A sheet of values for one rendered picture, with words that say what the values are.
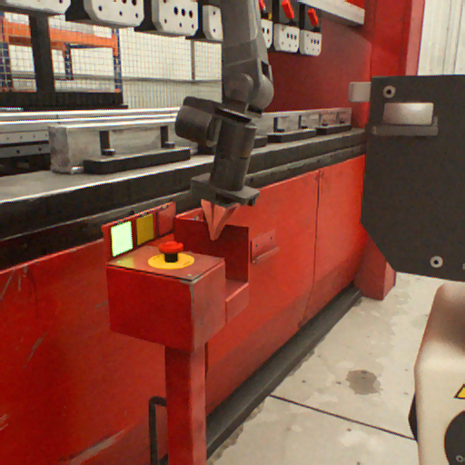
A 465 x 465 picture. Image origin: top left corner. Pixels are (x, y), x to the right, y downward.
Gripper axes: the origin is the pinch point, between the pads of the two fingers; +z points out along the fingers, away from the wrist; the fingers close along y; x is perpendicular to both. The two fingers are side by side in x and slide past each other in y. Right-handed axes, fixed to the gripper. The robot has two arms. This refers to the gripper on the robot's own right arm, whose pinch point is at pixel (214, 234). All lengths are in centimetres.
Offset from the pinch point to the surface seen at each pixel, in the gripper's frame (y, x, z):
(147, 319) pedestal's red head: 1.1, 15.4, 10.5
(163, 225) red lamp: 10.4, -0.2, 2.3
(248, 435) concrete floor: -6, -47, 82
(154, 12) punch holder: 40, -31, -32
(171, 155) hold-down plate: 27.9, -27.7, -2.1
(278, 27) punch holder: 34, -91, -36
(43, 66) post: 108, -65, -6
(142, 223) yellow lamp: 10.9, 6.1, 0.5
